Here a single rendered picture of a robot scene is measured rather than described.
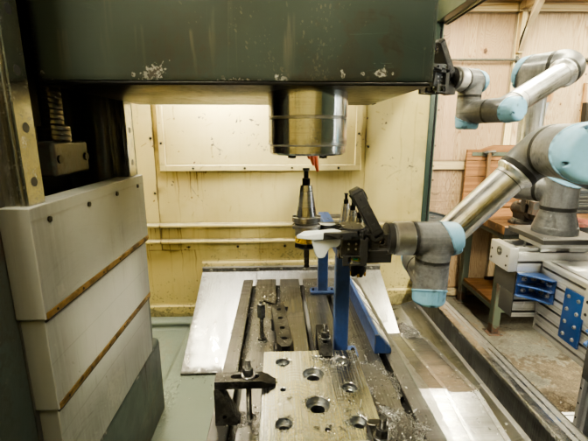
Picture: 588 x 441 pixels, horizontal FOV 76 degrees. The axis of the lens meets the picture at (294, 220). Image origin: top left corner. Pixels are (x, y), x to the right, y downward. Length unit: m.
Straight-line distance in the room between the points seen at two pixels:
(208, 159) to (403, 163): 0.92
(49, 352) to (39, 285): 0.12
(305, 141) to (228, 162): 1.12
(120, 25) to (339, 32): 0.35
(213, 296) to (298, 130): 1.24
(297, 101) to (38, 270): 0.50
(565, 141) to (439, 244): 0.30
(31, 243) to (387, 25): 0.65
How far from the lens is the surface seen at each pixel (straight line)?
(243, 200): 1.83
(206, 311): 1.77
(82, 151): 0.93
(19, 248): 0.69
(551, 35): 4.07
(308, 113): 0.71
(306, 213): 0.79
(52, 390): 0.79
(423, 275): 0.89
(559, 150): 0.90
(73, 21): 0.76
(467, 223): 1.01
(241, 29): 0.69
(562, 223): 1.65
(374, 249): 0.85
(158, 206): 1.92
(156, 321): 2.05
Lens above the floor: 1.52
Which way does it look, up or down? 13 degrees down
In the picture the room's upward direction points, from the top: straight up
